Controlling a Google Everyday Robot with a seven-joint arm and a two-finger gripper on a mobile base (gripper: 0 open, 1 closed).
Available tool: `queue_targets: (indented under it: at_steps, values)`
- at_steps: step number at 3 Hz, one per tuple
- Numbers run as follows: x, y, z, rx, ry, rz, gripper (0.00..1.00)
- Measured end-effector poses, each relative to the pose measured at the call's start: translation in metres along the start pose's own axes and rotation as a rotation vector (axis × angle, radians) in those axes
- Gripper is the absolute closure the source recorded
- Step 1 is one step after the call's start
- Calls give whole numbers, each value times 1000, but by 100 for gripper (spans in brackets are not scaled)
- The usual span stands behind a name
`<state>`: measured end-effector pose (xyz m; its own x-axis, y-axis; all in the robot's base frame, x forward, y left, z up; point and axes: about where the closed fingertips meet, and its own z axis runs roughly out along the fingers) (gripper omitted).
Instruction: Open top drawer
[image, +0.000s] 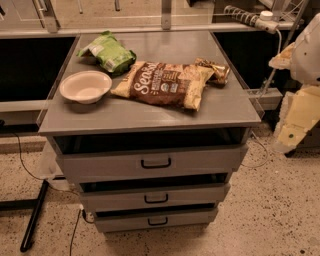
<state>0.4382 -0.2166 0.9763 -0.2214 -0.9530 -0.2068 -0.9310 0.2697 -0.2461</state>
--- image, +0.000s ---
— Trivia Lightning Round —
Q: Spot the black floor cable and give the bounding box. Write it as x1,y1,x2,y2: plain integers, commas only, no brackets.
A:
9,131,84,256

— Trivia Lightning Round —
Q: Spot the black floor stand leg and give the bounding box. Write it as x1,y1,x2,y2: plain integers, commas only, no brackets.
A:
0,180,49,253

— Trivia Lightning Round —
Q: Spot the grey drawer cabinet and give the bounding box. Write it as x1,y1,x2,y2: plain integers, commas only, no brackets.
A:
37,30,263,234

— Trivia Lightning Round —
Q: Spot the brown Sensible chips bag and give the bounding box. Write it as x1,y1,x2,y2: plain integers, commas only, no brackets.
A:
111,61,214,111

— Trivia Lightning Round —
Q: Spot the white paper bowl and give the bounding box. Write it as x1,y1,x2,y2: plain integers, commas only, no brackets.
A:
59,71,112,104

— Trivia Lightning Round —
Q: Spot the white power strip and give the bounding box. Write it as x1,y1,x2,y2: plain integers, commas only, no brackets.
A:
224,5,278,34

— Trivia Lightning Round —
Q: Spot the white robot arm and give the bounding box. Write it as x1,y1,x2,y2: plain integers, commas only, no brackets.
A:
269,13,320,153

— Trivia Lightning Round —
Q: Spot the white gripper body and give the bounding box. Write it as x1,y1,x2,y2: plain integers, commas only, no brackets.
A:
273,85,320,153

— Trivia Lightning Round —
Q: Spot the white power cord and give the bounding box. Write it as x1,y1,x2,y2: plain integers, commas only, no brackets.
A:
255,29,284,98

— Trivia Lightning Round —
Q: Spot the grey top drawer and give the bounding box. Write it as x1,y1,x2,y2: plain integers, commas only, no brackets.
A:
56,145,248,183

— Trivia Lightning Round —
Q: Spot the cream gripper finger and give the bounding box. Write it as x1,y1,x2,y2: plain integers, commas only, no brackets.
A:
268,43,295,70

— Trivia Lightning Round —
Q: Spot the grey bottom drawer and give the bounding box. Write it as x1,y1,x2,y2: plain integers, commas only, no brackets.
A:
95,207,218,233

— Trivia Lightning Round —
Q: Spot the green snack bag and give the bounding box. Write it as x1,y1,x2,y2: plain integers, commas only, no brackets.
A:
77,31,136,76

